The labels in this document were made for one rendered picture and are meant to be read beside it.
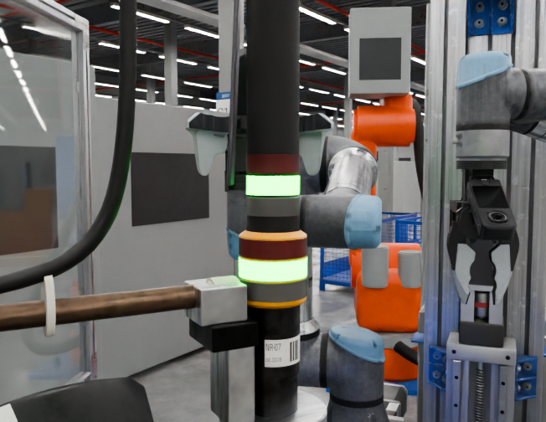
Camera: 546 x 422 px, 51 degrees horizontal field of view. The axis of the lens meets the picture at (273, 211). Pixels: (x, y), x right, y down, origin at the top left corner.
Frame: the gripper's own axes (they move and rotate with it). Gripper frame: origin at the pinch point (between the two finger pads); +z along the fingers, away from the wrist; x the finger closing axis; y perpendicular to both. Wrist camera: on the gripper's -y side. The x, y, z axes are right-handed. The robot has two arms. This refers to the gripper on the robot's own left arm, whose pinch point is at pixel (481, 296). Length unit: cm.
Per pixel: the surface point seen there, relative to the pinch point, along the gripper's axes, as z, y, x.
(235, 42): -27, -51, 27
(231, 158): -20, -51, 27
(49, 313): -12, -59, 35
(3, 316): -12, -60, 37
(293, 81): -24, -51, 24
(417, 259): 49, 339, -35
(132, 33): -26, -56, 32
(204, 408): 143, 281, 111
